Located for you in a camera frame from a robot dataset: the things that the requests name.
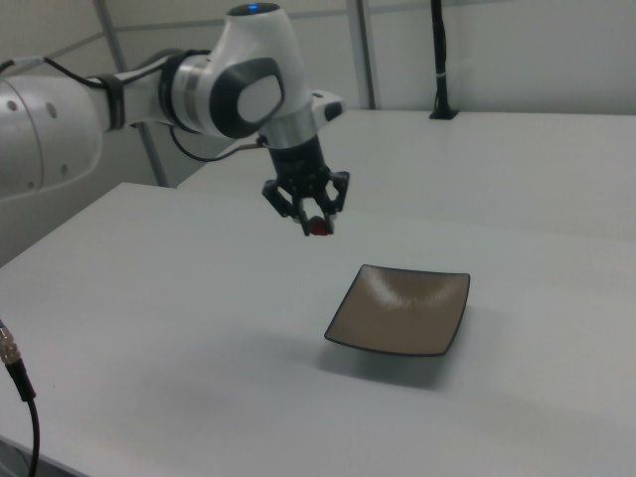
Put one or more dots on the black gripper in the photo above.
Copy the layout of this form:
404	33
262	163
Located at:
298	164

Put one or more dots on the black camera stand with white band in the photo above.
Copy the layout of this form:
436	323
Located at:
440	59

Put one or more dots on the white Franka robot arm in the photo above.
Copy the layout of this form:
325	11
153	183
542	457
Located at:
258	49

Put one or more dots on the brown square ceramic plate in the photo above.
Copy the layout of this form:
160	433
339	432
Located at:
402	310

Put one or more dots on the white side table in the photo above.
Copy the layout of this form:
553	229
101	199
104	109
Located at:
497	159

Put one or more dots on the grey partition frame post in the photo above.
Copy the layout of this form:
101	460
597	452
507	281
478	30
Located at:
367	59
155	161

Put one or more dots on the small red strawberry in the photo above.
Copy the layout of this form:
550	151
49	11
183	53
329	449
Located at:
319	228

